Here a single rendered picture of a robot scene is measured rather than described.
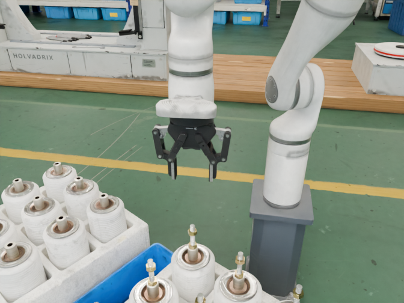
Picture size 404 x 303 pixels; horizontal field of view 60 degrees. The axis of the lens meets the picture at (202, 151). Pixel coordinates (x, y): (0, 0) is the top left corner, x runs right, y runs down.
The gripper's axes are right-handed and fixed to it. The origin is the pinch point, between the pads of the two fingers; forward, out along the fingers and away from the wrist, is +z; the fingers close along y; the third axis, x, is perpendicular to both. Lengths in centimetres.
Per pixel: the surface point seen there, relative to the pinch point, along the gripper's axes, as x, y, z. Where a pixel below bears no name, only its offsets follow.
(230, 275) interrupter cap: 4.1, -8.0, 21.8
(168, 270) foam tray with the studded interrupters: -2.3, 6.4, 29.1
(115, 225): -12.8, 22.1, 26.1
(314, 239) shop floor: -36, -35, 47
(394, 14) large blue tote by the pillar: -412, -191, 29
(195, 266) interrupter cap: 2.4, -0.6, 21.8
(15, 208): -16, 51, 25
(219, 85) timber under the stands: -165, 4, 39
